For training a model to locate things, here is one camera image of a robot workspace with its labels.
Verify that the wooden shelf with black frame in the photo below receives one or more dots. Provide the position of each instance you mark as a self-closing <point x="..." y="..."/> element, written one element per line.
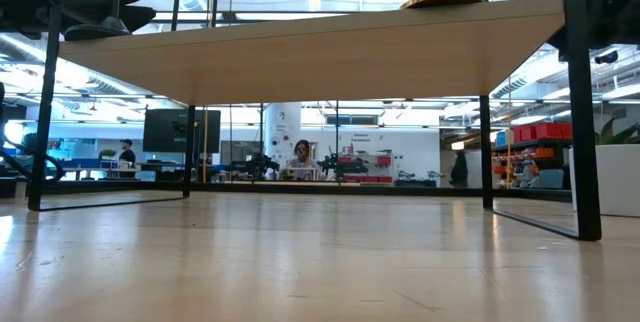
<point x="300" y="57"/>

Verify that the yellow pole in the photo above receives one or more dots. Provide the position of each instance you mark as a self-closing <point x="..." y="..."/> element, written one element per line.
<point x="205" y="147"/>

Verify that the black monitor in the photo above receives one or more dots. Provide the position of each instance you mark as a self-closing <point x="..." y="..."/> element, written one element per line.
<point x="165" y="129"/>

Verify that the person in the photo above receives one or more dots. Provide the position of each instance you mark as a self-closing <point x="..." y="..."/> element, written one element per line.
<point x="459" y="172"/>
<point x="302" y="149"/>
<point x="127" y="156"/>

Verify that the rack of coloured bins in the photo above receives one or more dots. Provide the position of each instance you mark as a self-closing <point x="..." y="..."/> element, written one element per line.
<point x="545" y="131"/>

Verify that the green plant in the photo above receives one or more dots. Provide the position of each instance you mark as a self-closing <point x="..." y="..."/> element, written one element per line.
<point x="607" y="134"/>

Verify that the black candlestick holder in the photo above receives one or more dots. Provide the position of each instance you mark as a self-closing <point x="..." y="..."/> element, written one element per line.
<point x="97" y="34"/>

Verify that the white round pillar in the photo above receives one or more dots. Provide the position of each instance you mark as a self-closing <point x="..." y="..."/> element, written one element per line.
<point x="282" y="122"/>

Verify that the shelf with red bins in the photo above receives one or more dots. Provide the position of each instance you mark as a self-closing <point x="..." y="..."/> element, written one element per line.
<point x="384" y="160"/>

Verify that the white planter box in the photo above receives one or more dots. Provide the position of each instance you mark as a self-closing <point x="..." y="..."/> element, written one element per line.
<point x="620" y="182"/>

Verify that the black background robot arm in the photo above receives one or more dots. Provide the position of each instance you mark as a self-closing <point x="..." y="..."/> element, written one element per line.
<point x="345" y="166"/>
<point x="255" y="164"/>

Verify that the black ceiling camera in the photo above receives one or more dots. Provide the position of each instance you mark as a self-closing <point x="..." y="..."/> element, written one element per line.
<point x="606" y="57"/>

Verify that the small potted plant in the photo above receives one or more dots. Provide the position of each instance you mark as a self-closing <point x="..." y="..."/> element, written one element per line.
<point x="108" y="153"/>

